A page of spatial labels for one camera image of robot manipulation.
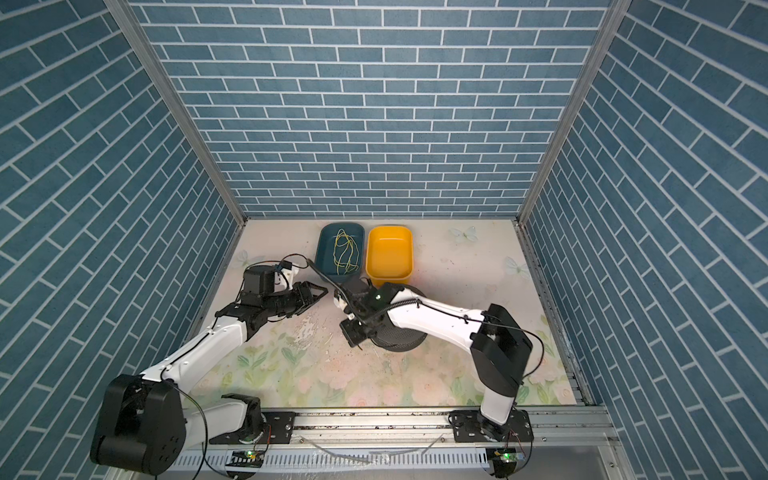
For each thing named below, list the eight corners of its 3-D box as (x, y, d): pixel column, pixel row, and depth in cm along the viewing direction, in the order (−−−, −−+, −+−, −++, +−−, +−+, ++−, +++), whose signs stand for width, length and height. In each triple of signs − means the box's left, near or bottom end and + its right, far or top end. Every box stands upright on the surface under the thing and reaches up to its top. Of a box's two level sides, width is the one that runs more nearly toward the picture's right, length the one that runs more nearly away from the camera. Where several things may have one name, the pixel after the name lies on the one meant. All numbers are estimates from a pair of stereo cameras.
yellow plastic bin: (364, 286, 103) (362, 276, 98) (368, 236, 118) (367, 226, 113) (414, 286, 103) (415, 277, 99) (412, 236, 118) (413, 226, 114)
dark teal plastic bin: (312, 282, 104) (308, 271, 99) (323, 234, 119) (320, 223, 113) (363, 282, 104) (362, 271, 99) (368, 235, 119) (367, 223, 114)
